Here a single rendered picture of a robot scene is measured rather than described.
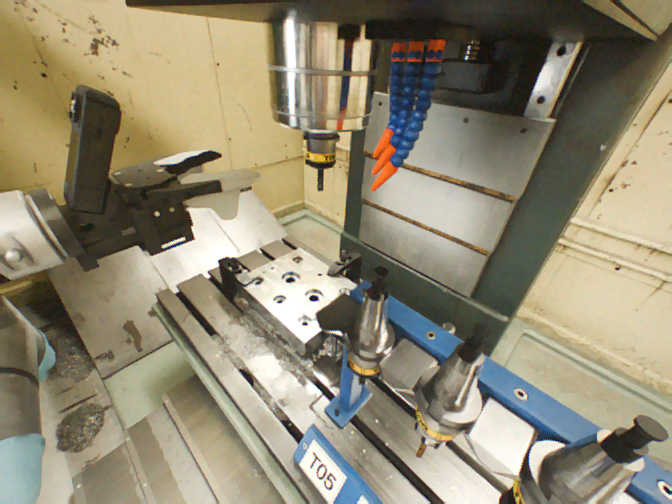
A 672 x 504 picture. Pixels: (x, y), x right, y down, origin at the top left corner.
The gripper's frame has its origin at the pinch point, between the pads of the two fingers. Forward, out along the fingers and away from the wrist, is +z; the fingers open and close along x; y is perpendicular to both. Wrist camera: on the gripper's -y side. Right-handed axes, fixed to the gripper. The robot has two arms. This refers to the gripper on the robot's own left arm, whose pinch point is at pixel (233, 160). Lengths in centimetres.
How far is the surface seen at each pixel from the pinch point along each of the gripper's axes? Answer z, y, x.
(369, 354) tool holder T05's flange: 0.4, 17.0, 25.7
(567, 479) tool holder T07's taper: 1.9, 14.4, 44.9
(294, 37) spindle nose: 9.0, -13.5, 3.1
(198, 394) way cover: -14, 66, -17
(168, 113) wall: 24, 14, -101
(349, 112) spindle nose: 14.1, -5.5, 7.8
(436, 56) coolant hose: 12.6, -12.5, 20.1
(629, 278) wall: 99, 46, 53
